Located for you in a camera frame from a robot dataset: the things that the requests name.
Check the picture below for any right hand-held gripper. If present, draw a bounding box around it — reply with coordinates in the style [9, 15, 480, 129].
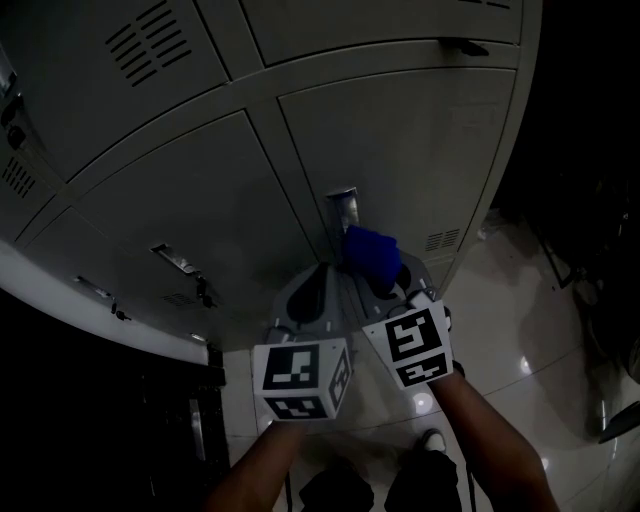
[349, 252, 455, 391]

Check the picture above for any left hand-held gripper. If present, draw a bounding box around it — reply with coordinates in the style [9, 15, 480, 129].
[252, 262, 355, 422]

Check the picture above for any blue cloth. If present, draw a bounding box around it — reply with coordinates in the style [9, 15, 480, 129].
[341, 224, 403, 297]

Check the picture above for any grey metal locker door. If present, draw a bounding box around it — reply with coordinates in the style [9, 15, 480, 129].
[277, 67, 519, 281]

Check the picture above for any grey metal locker cabinet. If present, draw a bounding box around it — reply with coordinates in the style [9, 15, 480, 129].
[0, 0, 544, 351]

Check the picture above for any person's left forearm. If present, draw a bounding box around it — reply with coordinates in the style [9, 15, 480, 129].
[199, 418, 312, 512]

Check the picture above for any person's right forearm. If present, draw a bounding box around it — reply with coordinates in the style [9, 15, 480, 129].
[428, 372, 562, 512]

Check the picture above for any black locker door handle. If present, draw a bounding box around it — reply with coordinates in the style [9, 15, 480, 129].
[438, 38, 490, 57]

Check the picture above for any person's white right shoe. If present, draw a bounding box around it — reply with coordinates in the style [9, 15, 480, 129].
[418, 427, 448, 455]

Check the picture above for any person's left leg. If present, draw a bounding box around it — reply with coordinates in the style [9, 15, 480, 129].
[298, 460, 376, 512]

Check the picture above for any person's leg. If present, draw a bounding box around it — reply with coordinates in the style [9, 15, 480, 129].
[298, 460, 376, 512]
[383, 448, 464, 512]

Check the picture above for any person's right leg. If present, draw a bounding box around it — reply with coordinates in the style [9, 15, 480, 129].
[383, 448, 464, 512]

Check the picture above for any black oval case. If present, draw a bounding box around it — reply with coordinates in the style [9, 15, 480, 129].
[598, 401, 640, 446]

